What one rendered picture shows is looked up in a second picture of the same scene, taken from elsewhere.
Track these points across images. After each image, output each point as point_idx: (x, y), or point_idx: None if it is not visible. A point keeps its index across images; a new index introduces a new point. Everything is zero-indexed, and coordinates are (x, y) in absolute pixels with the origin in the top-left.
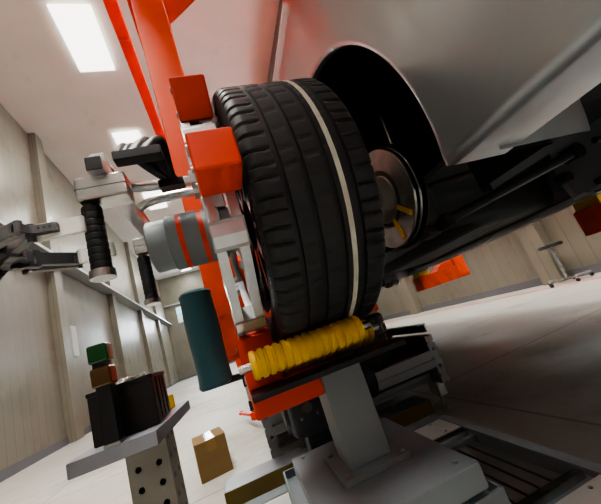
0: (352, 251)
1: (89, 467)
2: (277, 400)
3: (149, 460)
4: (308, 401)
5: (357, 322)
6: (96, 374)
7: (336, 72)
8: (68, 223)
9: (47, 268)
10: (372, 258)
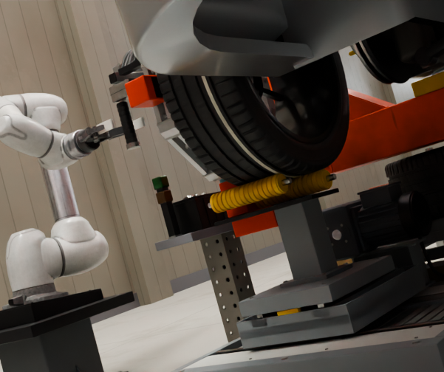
0: (234, 139)
1: (164, 246)
2: (246, 226)
3: (215, 252)
4: (337, 229)
5: (273, 180)
6: (158, 195)
7: None
8: (106, 124)
9: (117, 136)
10: (254, 140)
